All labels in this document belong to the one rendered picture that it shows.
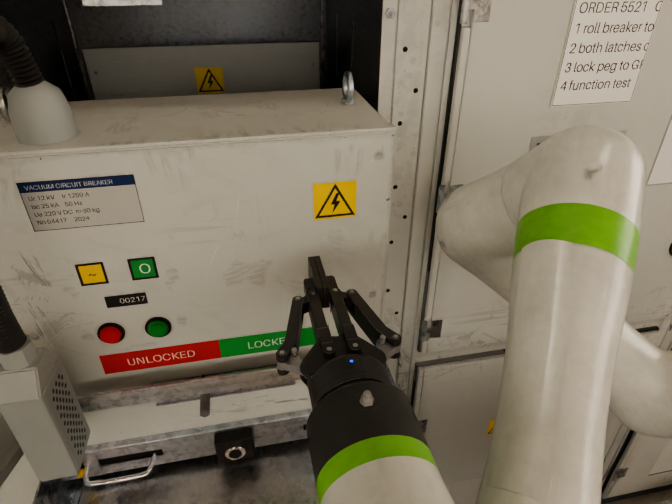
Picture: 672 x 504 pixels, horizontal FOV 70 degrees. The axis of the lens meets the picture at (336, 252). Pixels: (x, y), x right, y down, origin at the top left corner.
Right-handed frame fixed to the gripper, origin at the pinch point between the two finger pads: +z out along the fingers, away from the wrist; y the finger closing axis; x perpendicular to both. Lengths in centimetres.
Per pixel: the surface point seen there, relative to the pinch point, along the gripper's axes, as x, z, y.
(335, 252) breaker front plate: -0.2, 6.4, 3.4
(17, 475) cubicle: -56, 23, -59
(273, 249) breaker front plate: 1.3, 6.4, -4.8
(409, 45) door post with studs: 22.6, 24.6, 18.2
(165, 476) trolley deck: -38.4, 4.2, -25.3
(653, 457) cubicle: -98, 23, 107
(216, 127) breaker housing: 16.1, 11.8, -10.2
